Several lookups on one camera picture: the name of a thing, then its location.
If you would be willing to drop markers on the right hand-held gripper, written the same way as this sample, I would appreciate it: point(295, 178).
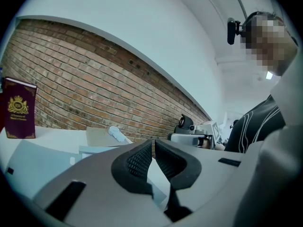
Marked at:
point(203, 129)

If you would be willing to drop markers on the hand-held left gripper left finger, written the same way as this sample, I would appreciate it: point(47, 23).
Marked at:
point(99, 185)

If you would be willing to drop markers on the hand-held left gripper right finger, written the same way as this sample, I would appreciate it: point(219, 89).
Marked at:
point(208, 185)

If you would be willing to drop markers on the person's right forearm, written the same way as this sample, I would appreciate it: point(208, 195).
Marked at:
point(220, 146)

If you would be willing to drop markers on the person's right hand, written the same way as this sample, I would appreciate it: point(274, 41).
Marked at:
point(206, 143)

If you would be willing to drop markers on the brown cardboard box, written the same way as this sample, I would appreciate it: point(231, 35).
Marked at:
point(99, 136)

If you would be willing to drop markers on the white handheld fan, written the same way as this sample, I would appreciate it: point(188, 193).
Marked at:
point(117, 133)

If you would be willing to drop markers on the white table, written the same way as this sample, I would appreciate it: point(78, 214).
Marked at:
point(61, 136)

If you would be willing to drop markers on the person's black t-shirt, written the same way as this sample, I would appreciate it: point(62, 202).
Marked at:
point(255, 126)

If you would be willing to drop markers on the ceiling light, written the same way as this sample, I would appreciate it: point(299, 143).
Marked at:
point(269, 75)

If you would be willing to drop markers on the maroon hardcover book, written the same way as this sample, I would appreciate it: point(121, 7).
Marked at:
point(20, 107)

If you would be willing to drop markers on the person's head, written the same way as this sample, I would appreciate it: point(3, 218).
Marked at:
point(267, 44)

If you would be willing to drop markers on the black head-mounted camera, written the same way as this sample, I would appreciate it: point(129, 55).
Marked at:
point(233, 31)

